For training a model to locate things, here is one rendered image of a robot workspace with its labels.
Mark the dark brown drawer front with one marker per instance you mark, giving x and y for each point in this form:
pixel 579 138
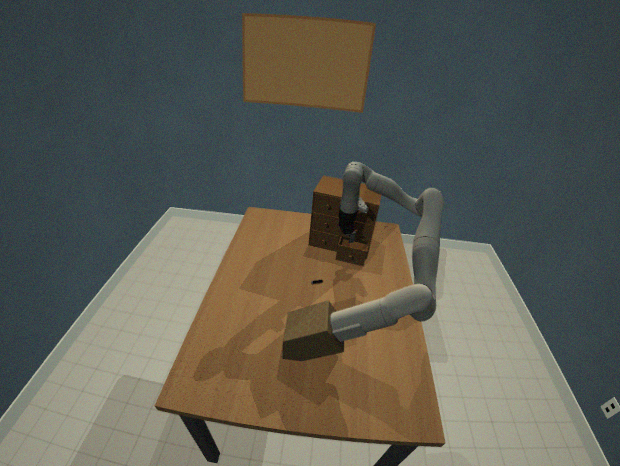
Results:
pixel 367 217
pixel 324 240
pixel 346 250
pixel 326 204
pixel 325 223
pixel 364 229

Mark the brown wooden chest of drawers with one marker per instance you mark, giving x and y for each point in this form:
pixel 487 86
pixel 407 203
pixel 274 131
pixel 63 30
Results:
pixel 333 187

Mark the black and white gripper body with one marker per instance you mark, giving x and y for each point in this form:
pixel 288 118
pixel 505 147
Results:
pixel 348 213

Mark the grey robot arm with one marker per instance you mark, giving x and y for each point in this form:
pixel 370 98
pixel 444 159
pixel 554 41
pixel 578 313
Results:
pixel 356 321

